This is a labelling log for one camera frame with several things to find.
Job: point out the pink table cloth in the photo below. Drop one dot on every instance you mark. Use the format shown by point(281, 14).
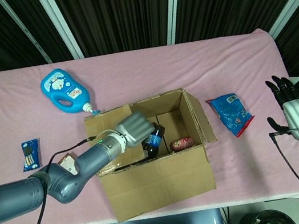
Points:
point(159, 66)

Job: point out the brown cardboard shipping box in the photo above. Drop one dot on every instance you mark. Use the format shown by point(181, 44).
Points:
point(156, 186)

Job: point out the thin grey frame post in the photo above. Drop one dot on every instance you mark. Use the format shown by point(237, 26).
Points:
point(25, 30)

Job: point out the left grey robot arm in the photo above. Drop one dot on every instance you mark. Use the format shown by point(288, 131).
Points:
point(14, 199)

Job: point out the dark cola bottle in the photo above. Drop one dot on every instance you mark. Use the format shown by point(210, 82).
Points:
point(152, 143)

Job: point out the blue cookie packet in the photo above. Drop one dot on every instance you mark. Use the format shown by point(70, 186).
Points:
point(31, 154)

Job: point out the blue snack bag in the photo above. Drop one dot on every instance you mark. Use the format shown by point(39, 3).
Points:
point(230, 112)

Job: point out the small red can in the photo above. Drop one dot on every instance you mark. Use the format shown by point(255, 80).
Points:
point(182, 144)

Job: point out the blue detergent bottle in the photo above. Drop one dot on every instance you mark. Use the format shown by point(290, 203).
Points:
point(57, 84)

